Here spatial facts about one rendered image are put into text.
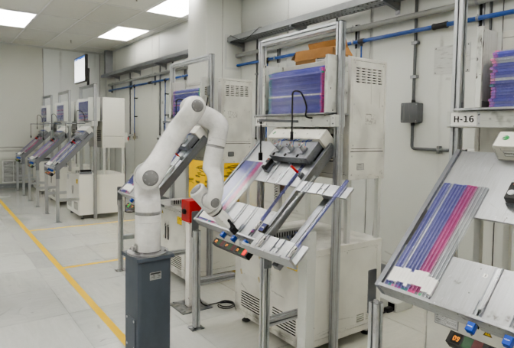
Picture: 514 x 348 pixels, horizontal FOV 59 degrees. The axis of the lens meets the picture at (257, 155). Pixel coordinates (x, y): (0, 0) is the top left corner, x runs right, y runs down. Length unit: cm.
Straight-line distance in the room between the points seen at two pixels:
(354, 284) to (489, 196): 125
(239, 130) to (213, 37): 218
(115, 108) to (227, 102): 325
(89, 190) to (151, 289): 471
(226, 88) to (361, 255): 182
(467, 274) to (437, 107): 239
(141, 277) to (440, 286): 125
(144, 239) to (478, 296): 138
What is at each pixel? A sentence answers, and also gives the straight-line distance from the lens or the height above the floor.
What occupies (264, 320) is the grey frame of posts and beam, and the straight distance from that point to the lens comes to 245.
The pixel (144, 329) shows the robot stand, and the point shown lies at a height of 37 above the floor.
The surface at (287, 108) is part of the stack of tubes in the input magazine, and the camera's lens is 283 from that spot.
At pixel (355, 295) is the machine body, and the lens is 294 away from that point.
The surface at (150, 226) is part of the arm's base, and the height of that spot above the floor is 84.
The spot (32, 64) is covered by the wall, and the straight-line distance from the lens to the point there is 1088.
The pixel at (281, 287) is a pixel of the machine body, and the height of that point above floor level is 37.
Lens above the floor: 128
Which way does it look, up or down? 3 degrees down
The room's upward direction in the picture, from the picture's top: 1 degrees clockwise
